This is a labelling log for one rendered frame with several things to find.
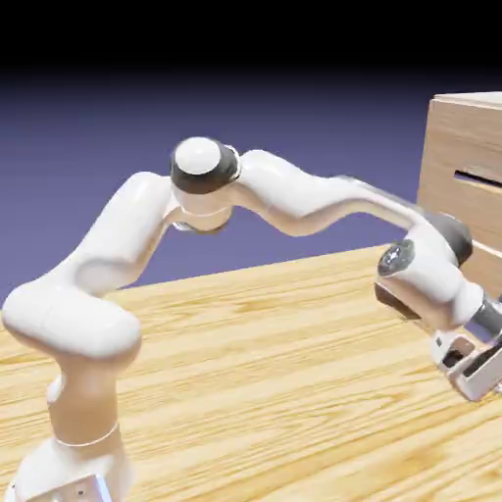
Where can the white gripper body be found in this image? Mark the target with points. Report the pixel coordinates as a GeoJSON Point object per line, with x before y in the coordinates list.
{"type": "Point", "coordinates": [485, 375]}

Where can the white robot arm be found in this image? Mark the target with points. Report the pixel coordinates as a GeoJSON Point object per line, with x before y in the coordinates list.
{"type": "Point", "coordinates": [98, 251]}

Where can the light wood drawer front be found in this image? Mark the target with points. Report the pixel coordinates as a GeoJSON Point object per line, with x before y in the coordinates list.
{"type": "Point", "coordinates": [486, 208]}
{"type": "Point", "coordinates": [480, 141]}
{"type": "Point", "coordinates": [490, 270]}

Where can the light wood cabinet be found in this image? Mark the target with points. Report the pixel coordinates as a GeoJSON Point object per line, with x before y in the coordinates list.
{"type": "Point", "coordinates": [447, 149]}

